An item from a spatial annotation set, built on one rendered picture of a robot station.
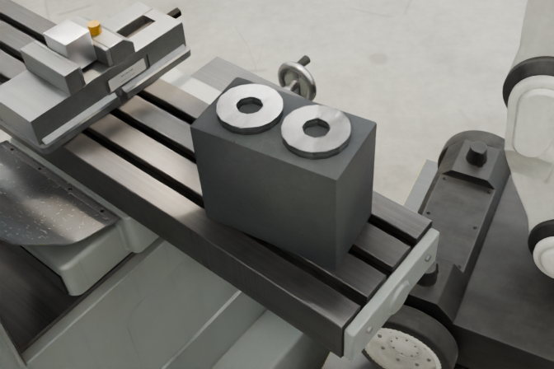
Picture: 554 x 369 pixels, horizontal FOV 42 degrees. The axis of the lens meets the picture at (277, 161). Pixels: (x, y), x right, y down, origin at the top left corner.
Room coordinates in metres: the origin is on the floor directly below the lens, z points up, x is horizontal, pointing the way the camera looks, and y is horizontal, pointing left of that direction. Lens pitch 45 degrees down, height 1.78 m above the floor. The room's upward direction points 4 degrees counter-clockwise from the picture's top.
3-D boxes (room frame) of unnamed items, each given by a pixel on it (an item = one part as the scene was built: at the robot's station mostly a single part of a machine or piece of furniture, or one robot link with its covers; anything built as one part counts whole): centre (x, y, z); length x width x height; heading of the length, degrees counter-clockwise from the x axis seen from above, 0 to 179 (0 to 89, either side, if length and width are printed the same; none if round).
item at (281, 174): (0.71, -0.01, 1.04); 0.22 x 0.12 x 0.20; 57
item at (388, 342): (0.74, -0.22, 0.50); 0.20 x 0.05 x 0.20; 60
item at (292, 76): (1.37, -0.04, 0.64); 0.16 x 0.12 x 0.12; 138
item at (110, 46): (1.08, 0.30, 1.03); 0.12 x 0.06 x 0.04; 47
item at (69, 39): (1.04, 0.34, 1.05); 0.06 x 0.05 x 0.06; 47
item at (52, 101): (1.06, 0.32, 1.00); 0.35 x 0.15 x 0.11; 137
